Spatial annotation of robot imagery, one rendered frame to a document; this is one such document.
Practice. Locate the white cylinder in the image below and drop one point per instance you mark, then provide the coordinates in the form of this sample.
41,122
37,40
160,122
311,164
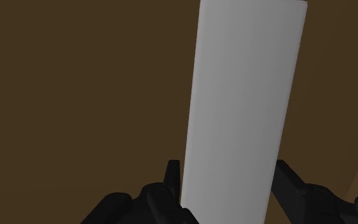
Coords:
240,111

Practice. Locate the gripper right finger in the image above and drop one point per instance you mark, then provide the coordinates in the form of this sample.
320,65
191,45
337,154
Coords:
309,198

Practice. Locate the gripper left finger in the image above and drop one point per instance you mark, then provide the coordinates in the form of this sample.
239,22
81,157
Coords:
154,201

